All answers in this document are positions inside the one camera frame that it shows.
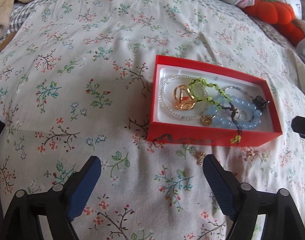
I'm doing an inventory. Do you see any red cardboard box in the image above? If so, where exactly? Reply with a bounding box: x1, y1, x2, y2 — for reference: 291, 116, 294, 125
145, 54, 283, 147

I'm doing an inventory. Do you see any orange plush toy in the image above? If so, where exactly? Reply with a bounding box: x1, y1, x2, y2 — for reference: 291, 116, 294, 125
243, 0, 305, 43

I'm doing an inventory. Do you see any gold round charm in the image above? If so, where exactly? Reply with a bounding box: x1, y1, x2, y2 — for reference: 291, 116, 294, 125
200, 115, 214, 126

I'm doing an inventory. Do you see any thin silver bead bracelet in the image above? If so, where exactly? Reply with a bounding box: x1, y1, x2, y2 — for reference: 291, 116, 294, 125
223, 85, 258, 98

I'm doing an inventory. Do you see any green bead bracelet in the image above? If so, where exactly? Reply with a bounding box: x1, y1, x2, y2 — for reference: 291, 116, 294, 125
189, 78, 243, 144

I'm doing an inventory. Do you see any gold ring ornament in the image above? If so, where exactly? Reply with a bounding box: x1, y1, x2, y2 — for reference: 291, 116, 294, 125
173, 84, 196, 110

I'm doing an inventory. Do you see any clear bead bracelet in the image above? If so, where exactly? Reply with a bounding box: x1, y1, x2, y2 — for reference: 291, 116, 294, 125
159, 75, 210, 120

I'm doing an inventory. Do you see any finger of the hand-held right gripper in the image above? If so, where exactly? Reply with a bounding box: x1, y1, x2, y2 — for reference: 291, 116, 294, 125
292, 116, 305, 140

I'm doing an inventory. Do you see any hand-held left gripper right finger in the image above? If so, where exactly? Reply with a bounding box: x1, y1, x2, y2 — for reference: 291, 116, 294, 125
203, 154, 305, 240

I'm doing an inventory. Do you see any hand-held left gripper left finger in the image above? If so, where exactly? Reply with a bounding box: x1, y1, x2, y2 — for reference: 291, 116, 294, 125
2, 156, 101, 240

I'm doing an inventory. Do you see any blue bead bracelet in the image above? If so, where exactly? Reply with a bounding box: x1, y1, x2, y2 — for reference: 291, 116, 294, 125
205, 95, 263, 130

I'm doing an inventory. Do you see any beige plush blanket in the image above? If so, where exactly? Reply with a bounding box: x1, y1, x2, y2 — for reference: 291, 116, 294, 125
0, 0, 135, 42

